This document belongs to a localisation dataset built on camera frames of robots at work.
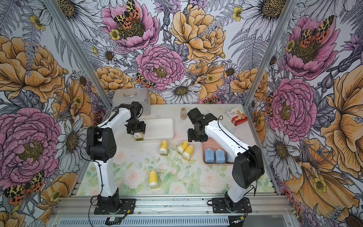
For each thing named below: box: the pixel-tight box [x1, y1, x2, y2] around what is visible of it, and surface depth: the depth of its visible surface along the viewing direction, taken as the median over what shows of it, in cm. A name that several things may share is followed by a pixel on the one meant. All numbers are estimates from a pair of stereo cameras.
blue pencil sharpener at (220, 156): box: [215, 148, 226, 164], surface depth 87 cm
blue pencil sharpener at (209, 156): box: [204, 148, 215, 164], surface depth 88 cm
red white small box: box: [225, 107, 248, 127], surface depth 111 cm
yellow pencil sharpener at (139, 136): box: [133, 131, 145, 142], surface depth 97 cm
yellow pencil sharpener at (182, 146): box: [176, 140, 189, 154], surface depth 91 cm
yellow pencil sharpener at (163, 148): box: [158, 139, 169, 157], surface depth 91 cm
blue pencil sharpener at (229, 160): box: [226, 154, 234, 164], surface depth 86 cm
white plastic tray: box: [138, 117, 174, 140], surface depth 111 cm
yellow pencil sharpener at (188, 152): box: [182, 145, 194, 161], surface depth 89 cm
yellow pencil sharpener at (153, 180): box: [148, 169, 159, 189], surface depth 78 cm
